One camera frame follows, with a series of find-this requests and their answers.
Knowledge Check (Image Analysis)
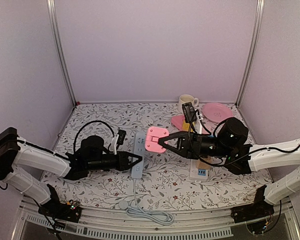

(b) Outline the white power strip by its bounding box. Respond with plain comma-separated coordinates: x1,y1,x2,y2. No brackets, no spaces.
189,159,209,182

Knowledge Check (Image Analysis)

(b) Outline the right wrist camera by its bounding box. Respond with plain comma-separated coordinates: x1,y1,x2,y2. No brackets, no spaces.
182,102,203,134

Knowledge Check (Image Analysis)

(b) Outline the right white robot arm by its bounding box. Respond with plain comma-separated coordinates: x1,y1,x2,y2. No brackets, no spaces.
158,117,300,218

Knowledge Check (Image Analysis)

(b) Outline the pink plug adapter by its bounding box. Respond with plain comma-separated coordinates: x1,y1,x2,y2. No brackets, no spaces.
145,126,169,154

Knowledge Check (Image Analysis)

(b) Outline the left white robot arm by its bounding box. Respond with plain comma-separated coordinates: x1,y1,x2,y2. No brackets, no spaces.
0,127,143,217

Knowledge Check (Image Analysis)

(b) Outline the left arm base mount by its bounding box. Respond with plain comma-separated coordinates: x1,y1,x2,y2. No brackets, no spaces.
38,184,82,223

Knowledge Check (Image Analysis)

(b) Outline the yellow cube socket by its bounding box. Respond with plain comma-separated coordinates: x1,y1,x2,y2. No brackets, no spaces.
182,120,193,132

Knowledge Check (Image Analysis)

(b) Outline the beige cube socket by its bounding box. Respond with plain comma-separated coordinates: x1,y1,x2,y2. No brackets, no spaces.
195,156,213,170

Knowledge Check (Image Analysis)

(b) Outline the light blue power strip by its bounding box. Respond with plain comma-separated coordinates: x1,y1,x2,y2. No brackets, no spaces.
119,132,175,226

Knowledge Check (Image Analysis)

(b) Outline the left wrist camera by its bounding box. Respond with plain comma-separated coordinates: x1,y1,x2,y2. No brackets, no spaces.
108,129,127,155

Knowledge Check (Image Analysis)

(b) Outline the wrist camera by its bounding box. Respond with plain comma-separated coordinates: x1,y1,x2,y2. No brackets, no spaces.
182,102,203,134
108,129,127,155

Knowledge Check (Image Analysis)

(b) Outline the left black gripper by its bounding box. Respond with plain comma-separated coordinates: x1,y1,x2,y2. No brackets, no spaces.
87,151,142,172

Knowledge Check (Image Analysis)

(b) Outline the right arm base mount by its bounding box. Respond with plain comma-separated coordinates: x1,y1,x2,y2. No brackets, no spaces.
230,185,275,223

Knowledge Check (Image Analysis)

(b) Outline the pink plate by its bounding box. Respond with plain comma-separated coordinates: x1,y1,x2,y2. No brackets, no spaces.
202,102,234,123

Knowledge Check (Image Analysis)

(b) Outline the front aluminium rail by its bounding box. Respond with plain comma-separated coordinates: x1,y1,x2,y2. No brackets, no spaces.
17,194,298,240

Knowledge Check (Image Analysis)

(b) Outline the left aluminium frame post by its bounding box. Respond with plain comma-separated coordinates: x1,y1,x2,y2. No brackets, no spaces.
46,0,77,107

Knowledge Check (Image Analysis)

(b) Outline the cream ceramic mug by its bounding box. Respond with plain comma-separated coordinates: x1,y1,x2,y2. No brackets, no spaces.
177,94,199,113

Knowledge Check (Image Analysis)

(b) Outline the aluminium frame post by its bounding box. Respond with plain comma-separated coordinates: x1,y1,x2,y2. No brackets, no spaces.
235,0,265,109
46,0,77,107

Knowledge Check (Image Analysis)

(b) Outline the pink flat power strip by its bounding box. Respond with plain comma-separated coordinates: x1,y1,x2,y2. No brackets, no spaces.
171,115,185,131

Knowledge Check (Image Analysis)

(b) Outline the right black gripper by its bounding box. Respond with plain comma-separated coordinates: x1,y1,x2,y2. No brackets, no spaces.
157,130,232,160

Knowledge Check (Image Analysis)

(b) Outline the right aluminium frame post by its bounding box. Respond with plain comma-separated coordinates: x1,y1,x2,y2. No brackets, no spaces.
235,0,265,109

